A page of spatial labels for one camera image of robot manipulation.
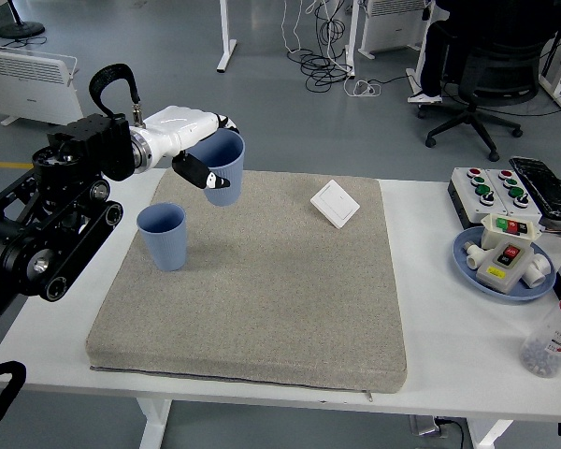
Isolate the white push-button control box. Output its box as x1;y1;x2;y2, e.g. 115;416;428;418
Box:
447;167;511;230
488;167;543;225

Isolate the white floor cable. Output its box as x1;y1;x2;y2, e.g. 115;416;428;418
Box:
280;0;382;99

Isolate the black round stand base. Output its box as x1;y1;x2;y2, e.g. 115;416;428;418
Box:
0;0;47;39

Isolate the large white pipe fitting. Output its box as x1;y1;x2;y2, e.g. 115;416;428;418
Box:
523;252;554;289

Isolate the white table leg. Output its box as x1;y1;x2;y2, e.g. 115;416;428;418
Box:
469;418;515;449
135;399;172;449

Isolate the black office chair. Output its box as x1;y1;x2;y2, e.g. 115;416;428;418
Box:
418;25;551;163

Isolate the small white pipe fitting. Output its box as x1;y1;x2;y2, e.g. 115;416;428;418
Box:
462;240;490;271

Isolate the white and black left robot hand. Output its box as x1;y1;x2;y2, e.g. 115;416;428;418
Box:
141;105;242;191

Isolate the white panel heater, wide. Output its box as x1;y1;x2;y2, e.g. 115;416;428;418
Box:
0;45;94;139

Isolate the clear jar with red lid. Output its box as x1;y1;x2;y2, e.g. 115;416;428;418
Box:
518;289;561;379

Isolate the grey switch with red black buttons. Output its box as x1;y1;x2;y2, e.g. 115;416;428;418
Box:
475;240;537;295

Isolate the white panel heater, narrow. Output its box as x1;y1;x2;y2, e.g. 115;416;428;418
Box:
357;0;431;60

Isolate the blue round plate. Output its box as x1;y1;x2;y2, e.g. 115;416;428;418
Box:
452;226;557;304

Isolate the blue ribbed plastic cup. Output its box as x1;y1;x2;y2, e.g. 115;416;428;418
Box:
186;129;247;208
136;202;188;272

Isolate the grey-brown cushion mat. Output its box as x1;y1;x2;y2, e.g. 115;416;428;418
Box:
84;166;409;394

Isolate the white wall switch plate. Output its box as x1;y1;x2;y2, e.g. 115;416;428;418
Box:
309;179;361;230

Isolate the white switch with green red buttons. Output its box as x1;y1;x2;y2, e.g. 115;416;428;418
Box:
479;213;542;252

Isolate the white desk frame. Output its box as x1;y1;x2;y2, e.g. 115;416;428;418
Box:
537;0;561;118

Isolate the white desk leg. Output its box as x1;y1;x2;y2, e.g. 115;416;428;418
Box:
216;0;238;73
343;0;360;79

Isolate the person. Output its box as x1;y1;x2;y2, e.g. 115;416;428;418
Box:
407;0;561;105

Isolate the black wrapped flat tray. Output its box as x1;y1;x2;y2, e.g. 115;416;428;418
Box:
509;155;561;220

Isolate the black floor cable tangle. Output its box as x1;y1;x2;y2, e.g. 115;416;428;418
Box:
287;0;356;93

